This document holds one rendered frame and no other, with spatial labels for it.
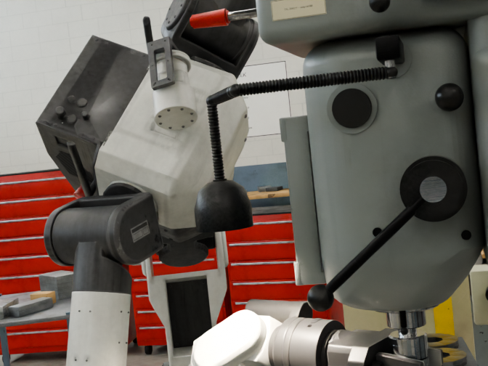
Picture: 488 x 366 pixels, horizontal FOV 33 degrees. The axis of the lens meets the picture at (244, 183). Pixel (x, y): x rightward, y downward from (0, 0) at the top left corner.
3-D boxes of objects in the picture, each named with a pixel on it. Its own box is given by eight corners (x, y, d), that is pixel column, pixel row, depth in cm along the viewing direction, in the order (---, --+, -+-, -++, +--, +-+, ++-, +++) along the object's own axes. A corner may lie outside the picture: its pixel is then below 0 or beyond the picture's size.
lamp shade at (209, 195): (193, 229, 106) (187, 181, 105) (247, 222, 107) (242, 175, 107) (200, 234, 99) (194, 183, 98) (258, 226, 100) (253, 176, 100)
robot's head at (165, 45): (163, 115, 129) (142, 90, 122) (160, 71, 133) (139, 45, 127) (200, 104, 127) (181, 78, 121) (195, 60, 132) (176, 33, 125)
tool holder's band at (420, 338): (425, 346, 98) (425, 338, 98) (386, 346, 100) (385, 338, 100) (429, 335, 103) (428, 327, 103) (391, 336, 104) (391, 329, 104)
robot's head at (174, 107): (157, 139, 129) (152, 108, 121) (152, 87, 133) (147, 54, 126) (199, 135, 129) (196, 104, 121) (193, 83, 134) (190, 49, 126)
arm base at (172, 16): (145, 51, 148) (168, 46, 138) (172, -12, 150) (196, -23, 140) (215, 87, 155) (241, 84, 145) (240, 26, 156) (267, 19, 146)
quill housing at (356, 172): (319, 324, 93) (290, 43, 91) (341, 287, 113) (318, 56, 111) (492, 316, 88) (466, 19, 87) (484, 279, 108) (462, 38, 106)
